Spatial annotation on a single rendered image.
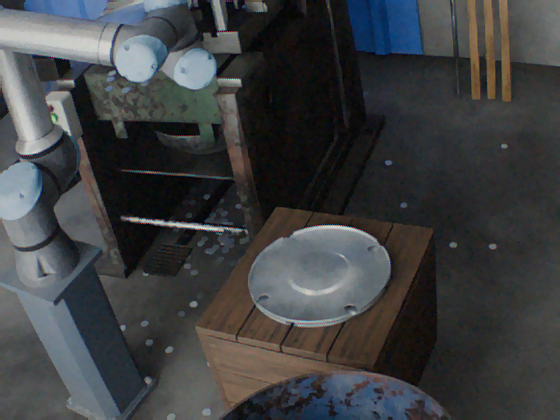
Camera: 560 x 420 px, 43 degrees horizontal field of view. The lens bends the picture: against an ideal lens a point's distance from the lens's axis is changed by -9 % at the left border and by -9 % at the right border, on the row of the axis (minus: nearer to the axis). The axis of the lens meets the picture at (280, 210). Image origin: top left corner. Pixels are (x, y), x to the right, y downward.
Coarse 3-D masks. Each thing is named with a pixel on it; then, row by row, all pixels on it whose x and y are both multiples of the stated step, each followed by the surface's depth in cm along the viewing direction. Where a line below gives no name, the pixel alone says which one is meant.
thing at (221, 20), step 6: (210, 0) 175; (216, 0) 174; (222, 0) 175; (216, 6) 176; (222, 6) 176; (216, 12) 177; (222, 12) 176; (216, 18) 178; (222, 18) 177; (216, 24) 179; (222, 24) 178; (228, 24) 180; (216, 30) 180
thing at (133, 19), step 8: (120, 8) 184; (128, 8) 183; (136, 8) 181; (144, 8) 179; (104, 16) 182; (112, 16) 180; (120, 16) 178; (128, 16) 174; (136, 16) 173; (144, 16) 171; (136, 24) 167
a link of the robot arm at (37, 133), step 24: (0, 0) 130; (24, 0) 142; (0, 72) 142; (24, 72) 144; (24, 96) 146; (24, 120) 149; (48, 120) 153; (24, 144) 153; (48, 144) 153; (72, 144) 161; (72, 168) 160
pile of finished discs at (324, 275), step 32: (288, 256) 164; (320, 256) 161; (352, 256) 160; (384, 256) 159; (256, 288) 157; (288, 288) 156; (320, 288) 153; (352, 288) 153; (288, 320) 148; (320, 320) 146
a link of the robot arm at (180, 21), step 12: (144, 0) 130; (156, 0) 127; (168, 0) 127; (180, 0) 129; (156, 12) 126; (168, 12) 127; (180, 12) 129; (180, 24) 128; (192, 24) 133; (180, 36) 128; (192, 36) 133; (180, 48) 132
